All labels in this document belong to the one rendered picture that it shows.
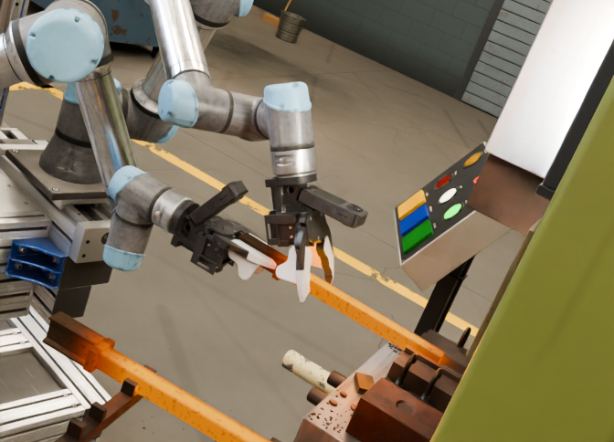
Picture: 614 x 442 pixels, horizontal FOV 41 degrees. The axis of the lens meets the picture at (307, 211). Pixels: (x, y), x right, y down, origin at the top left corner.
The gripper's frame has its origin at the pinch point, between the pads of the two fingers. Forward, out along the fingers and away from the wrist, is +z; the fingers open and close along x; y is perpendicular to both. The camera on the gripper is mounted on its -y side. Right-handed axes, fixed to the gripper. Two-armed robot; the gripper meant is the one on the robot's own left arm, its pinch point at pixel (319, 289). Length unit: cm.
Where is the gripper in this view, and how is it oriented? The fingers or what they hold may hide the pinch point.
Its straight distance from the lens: 141.5
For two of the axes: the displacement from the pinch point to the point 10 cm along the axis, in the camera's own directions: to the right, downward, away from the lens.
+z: 1.1, 9.8, 1.4
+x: -4.5, 1.8, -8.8
